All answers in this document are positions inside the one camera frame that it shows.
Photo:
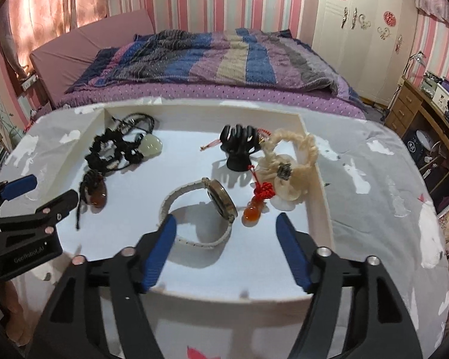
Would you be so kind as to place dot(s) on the white wardrobe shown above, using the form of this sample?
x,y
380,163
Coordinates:
x,y
359,63

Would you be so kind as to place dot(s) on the red paper-cut decoration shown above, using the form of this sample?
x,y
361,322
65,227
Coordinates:
x,y
390,18

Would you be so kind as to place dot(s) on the white storage box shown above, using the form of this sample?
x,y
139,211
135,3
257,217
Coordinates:
x,y
437,89

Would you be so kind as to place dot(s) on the red knot orange gourd pendant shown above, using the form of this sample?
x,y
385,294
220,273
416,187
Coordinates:
x,y
252,217

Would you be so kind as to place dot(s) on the grey polar bear blanket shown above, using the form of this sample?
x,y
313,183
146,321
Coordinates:
x,y
378,194

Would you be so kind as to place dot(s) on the cream fluffy scrunchie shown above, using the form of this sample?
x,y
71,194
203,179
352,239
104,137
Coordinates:
x,y
306,149

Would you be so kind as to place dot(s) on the brown stone pendant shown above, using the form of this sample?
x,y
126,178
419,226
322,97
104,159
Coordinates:
x,y
97,194

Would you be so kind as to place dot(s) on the white band wristwatch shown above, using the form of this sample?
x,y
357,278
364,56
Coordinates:
x,y
219,198

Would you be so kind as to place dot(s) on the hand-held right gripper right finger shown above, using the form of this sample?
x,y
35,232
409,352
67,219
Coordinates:
x,y
292,254

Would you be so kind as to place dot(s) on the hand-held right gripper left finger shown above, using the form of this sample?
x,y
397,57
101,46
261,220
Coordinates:
x,y
161,254

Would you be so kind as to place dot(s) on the small white fan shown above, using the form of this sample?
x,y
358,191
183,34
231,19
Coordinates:
x,y
433,153

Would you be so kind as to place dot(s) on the black hair claw clip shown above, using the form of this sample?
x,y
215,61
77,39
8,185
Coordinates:
x,y
239,149

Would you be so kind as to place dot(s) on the pink mattress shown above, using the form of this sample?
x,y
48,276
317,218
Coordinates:
x,y
78,41

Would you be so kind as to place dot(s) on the green cup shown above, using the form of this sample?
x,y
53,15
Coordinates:
x,y
15,136

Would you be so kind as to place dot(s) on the pink curtain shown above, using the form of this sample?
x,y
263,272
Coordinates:
x,y
52,7

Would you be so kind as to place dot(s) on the person's left hand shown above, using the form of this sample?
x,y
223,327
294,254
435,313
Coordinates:
x,y
13,310

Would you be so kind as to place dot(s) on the wooden desk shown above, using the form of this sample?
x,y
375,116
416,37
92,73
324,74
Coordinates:
x,y
404,108

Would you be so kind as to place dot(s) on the white power strip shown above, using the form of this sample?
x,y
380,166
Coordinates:
x,y
29,82

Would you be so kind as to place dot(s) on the purple dotted bedsheet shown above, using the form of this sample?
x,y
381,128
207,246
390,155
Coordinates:
x,y
209,94

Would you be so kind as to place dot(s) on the desk lamp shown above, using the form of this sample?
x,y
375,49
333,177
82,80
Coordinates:
x,y
415,60

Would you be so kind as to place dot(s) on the striped quilt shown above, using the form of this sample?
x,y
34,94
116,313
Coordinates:
x,y
209,56

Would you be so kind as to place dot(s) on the white shallow tray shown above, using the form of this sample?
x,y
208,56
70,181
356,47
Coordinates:
x,y
194,164

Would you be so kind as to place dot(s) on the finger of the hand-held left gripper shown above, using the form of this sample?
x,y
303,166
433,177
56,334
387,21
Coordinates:
x,y
60,204
18,187

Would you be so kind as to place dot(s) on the black bag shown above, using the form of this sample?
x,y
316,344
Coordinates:
x,y
415,146

